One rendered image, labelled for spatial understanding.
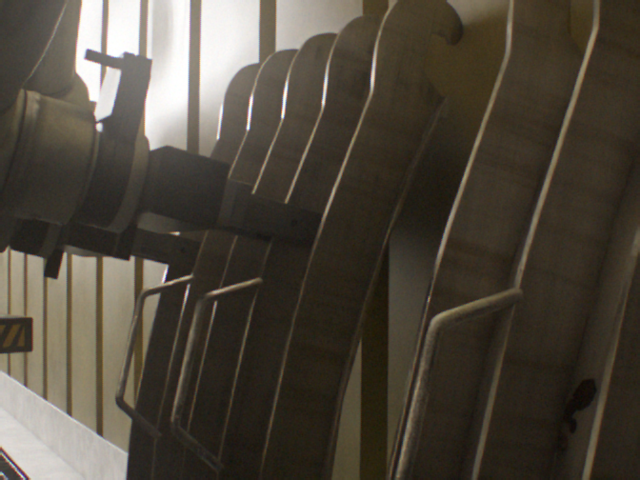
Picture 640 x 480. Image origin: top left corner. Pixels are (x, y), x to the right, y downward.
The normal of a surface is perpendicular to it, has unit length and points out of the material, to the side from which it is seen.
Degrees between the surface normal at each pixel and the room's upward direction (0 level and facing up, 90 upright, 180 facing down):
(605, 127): 90
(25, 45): 139
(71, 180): 110
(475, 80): 90
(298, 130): 90
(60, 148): 82
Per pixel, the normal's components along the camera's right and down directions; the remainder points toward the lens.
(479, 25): -0.91, -0.02
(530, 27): 0.41, -0.03
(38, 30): 0.71, 0.70
